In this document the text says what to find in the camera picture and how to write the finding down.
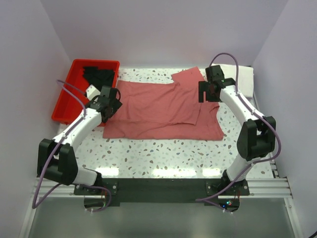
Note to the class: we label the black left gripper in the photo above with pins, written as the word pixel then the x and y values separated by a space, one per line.
pixel 116 106

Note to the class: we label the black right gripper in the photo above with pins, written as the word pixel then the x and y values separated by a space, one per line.
pixel 203 87

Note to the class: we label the dusty red t-shirt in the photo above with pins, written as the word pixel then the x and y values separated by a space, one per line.
pixel 164 111

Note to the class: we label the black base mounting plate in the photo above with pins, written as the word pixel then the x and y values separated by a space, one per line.
pixel 148 190

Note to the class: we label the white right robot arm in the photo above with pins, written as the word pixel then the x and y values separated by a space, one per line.
pixel 257 136

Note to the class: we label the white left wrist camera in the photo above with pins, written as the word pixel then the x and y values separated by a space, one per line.
pixel 91 92

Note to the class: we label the black t-shirts in bin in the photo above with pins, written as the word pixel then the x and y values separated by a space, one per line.
pixel 98 77

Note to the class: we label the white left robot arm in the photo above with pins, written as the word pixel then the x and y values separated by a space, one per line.
pixel 56 157

